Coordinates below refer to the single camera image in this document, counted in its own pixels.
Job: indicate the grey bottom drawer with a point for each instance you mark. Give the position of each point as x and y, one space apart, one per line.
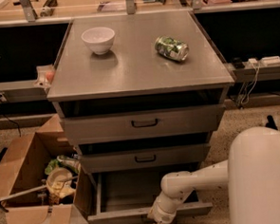
126 197

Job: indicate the grey drawer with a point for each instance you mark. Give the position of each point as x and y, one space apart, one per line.
126 197
152 157
143 124

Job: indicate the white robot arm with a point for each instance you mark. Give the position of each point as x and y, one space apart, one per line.
251 173

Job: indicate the grey middle drawer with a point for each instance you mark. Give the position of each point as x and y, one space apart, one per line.
152 157

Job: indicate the grey top drawer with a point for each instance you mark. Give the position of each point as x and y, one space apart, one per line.
143 124

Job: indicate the grey metal drawer cabinet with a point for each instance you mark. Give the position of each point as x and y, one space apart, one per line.
132 76

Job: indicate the grey metal rod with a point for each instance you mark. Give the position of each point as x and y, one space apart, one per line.
31 190

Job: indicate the green plastic wrapper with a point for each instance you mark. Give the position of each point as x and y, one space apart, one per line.
71 163

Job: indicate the crumpled yellow paper cup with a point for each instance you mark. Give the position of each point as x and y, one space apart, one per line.
59 182

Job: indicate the open cardboard box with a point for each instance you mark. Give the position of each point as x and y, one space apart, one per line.
22 167

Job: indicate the black floor bar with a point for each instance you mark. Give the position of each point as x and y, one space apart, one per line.
270 123

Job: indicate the green crushed soda can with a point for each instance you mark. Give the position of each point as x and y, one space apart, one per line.
171 48

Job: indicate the small tray with orange ball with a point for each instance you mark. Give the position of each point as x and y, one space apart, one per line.
45 75

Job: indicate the white ceramic bowl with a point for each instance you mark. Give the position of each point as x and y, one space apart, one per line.
99 40

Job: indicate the white power strip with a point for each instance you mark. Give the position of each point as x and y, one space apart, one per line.
269 61

